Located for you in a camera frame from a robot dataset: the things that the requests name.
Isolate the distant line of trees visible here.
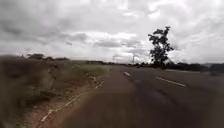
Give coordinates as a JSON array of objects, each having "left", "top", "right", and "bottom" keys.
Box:
[{"left": 19, "top": 53, "right": 224, "bottom": 73}]

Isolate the dark asphalt road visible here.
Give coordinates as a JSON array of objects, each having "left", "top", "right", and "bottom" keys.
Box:
[{"left": 56, "top": 65, "right": 224, "bottom": 128}]

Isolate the dry grass verge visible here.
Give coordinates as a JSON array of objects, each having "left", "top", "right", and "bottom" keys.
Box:
[{"left": 0, "top": 55, "right": 111, "bottom": 128}]

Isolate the tall dark tree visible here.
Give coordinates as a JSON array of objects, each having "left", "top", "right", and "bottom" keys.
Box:
[{"left": 147, "top": 26, "right": 175, "bottom": 68}]

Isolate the white road edge line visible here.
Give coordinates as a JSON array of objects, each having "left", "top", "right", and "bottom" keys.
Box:
[{"left": 39, "top": 77, "right": 106, "bottom": 124}]

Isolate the green grass strip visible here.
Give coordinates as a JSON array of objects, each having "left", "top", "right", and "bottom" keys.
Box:
[{"left": 156, "top": 68, "right": 203, "bottom": 74}]

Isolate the white dashed centre line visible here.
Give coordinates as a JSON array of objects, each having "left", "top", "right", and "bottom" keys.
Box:
[{"left": 123, "top": 71, "right": 188, "bottom": 88}]

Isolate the pole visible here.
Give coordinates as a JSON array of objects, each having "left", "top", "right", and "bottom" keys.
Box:
[{"left": 131, "top": 52, "right": 137, "bottom": 65}]

